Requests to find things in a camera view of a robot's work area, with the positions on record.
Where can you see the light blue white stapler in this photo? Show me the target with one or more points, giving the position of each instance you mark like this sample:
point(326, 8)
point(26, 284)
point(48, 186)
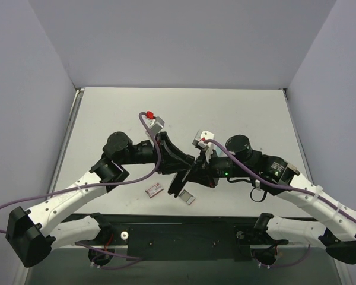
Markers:
point(220, 153)

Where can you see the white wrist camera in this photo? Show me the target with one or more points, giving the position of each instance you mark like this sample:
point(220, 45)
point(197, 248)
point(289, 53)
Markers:
point(155, 124)
point(200, 142)

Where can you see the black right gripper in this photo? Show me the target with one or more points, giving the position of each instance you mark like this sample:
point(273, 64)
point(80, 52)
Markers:
point(204, 165)

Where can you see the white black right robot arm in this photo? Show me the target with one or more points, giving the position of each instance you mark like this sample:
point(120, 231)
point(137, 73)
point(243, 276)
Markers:
point(334, 225)

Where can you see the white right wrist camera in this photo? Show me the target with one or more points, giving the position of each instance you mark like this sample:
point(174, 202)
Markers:
point(200, 142)

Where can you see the black stapler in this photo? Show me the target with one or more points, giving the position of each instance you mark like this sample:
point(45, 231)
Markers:
point(179, 181)

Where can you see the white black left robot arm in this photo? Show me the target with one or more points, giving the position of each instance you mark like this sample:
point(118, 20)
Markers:
point(35, 232)

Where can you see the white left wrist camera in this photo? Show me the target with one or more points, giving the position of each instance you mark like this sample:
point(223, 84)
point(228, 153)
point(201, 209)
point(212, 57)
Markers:
point(155, 124)

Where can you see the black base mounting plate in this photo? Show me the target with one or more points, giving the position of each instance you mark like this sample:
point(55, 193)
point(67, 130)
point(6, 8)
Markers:
point(186, 238)

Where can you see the red white staple box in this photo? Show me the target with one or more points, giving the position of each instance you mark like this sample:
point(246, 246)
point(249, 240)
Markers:
point(154, 190)

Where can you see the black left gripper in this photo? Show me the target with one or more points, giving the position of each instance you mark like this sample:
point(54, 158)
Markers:
point(161, 152)

